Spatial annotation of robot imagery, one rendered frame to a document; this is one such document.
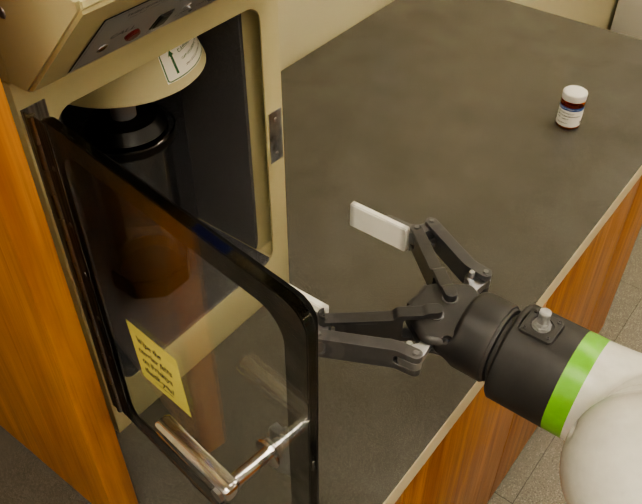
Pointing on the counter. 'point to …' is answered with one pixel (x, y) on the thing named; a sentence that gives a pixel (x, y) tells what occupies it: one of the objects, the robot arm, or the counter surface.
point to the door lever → (196, 459)
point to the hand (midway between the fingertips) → (321, 252)
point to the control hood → (47, 35)
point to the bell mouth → (150, 79)
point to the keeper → (275, 135)
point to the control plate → (111, 31)
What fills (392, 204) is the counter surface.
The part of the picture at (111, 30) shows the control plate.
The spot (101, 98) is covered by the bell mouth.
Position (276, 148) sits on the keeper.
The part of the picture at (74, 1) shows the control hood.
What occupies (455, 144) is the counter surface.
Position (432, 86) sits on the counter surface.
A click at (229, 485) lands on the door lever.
